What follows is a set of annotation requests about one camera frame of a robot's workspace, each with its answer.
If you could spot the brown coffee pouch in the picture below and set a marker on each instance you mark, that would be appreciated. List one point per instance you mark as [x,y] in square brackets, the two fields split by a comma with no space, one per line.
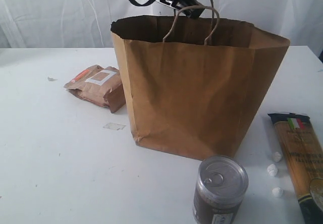
[100,86]

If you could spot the brown can silver lid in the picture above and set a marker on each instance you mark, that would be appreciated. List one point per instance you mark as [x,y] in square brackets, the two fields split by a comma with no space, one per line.
[220,189]

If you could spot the spaghetti packet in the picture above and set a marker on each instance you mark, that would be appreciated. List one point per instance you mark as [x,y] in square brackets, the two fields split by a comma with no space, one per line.
[303,156]

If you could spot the brown paper bag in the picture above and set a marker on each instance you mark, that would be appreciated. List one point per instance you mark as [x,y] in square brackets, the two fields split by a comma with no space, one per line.
[193,86]

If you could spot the clear tape piece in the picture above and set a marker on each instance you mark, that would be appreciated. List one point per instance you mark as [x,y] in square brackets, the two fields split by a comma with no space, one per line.
[114,126]

